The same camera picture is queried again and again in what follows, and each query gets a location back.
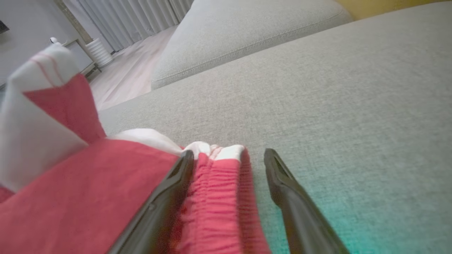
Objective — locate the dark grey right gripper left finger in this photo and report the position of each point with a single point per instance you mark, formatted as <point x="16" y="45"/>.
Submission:
<point x="159" y="211"/>

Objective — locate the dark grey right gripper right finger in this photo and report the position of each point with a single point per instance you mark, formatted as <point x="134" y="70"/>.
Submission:
<point x="300" y="218"/>

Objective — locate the red and white garment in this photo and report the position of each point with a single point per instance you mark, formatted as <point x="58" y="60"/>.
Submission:
<point x="81" y="190"/>

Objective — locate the large grey fabric sofa chaise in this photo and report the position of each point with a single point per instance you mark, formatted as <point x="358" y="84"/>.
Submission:
<point x="335" y="123"/>

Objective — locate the white ribbed cylindrical bin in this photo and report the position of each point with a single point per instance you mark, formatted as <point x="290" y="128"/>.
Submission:
<point x="99" y="53"/>

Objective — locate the grey and green TV cabinet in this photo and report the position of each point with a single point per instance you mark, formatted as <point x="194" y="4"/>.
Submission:
<point x="82" y="56"/>

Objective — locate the grey pleated curtain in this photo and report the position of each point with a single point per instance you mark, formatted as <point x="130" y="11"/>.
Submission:
<point x="134" y="17"/>

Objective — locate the grey fabric sofa seat cushion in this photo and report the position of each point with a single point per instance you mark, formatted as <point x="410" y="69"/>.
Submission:
<point x="240" y="31"/>

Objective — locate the yellow sofa back cushion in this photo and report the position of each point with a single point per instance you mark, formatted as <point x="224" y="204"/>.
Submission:
<point x="374" y="7"/>

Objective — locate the black flat screen television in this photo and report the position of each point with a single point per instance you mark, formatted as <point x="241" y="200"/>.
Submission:
<point x="3" y="26"/>

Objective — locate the small white security camera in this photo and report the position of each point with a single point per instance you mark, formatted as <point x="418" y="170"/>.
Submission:
<point x="53" y="40"/>

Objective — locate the wooden wall trim strip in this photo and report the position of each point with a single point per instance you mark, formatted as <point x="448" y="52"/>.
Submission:
<point x="76" y="24"/>

